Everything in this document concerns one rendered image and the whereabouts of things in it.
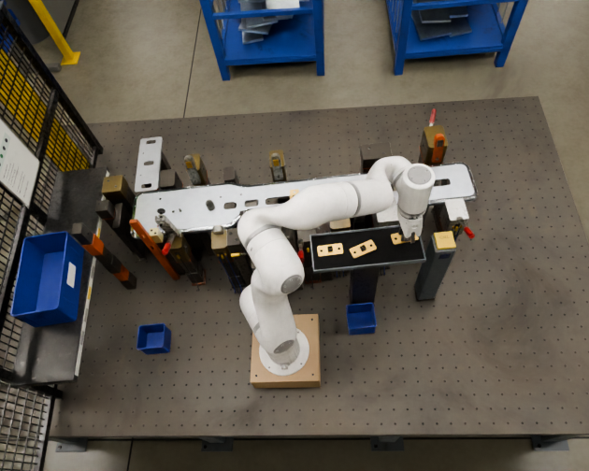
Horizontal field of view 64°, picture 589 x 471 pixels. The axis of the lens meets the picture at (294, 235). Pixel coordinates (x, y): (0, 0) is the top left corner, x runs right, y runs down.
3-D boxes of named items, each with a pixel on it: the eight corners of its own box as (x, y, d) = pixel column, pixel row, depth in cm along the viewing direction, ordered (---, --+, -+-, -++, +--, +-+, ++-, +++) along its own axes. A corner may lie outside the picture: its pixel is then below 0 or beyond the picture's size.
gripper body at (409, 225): (430, 218, 134) (423, 236, 144) (419, 189, 139) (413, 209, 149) (404, 223, 134) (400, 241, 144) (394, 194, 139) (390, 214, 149)
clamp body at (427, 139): (427, 172, 225) (441, 119, 193) (434, 196, 218) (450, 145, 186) (409, 174, 225) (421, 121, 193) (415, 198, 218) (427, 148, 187)
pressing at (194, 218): (466, 156, 192) (466, 154, 190) (480, 202, 181) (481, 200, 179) (135, 193, 198) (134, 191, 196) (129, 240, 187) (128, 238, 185)
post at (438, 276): (431, 282, 197) (452, 231, 159) (435, 299, 193) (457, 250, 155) (412, 284, 197) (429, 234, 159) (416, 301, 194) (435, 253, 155)
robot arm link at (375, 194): (313, 180, 122) (392, 173, 140) (346, 226, 115) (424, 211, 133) (328, 154, 116) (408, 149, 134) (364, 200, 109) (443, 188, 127)
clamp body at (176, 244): (207, 270, 210) (183, 231, 179) (206, 291, 205) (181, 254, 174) (192, 272, 210) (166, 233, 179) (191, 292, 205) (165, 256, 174)
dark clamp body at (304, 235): (320, 264, 206) (315, 219, 173) (322, 289, 200) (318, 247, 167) (303, 265, 207) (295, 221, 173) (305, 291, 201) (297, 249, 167)
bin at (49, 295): (85, 247, 182) (67, 230, 171) (77, 321, 167) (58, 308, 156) (43, 253, 182) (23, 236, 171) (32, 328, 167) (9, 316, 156)
